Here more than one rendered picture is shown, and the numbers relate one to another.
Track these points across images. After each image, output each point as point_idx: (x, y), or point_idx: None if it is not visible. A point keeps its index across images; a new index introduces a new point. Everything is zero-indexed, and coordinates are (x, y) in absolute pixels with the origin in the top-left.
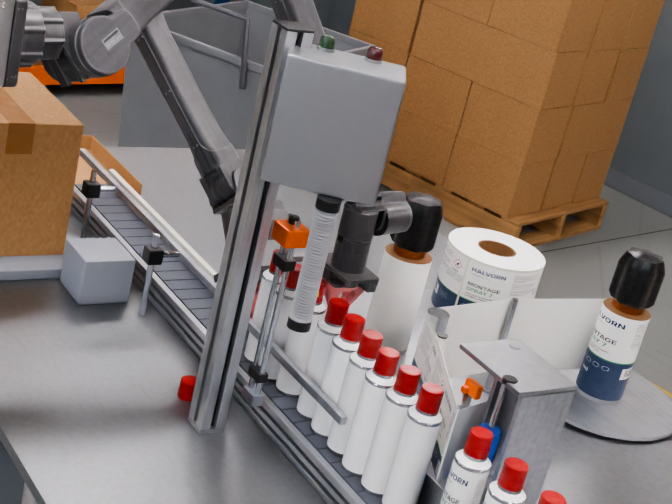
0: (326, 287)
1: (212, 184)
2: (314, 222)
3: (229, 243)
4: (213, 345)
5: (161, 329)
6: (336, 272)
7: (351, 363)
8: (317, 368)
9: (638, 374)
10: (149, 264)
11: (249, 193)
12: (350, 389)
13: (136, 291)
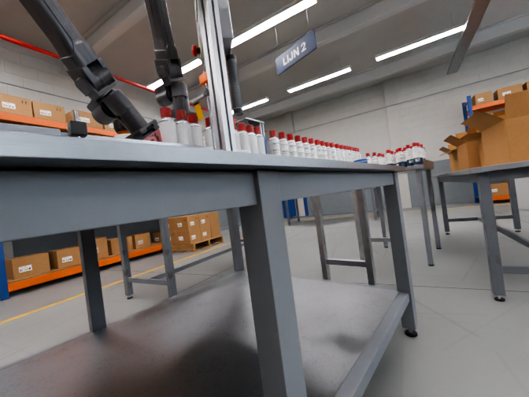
0: (187, 121)
1: (93, 72)
2: (235, 65)
3: (220, 74)
4: (231, 129)
5: None
6: (191, 112)
7: (236, 132)
8: None
9: None
10: (87, 134)
11: (222, 46)
12: (239, 142)
13: None
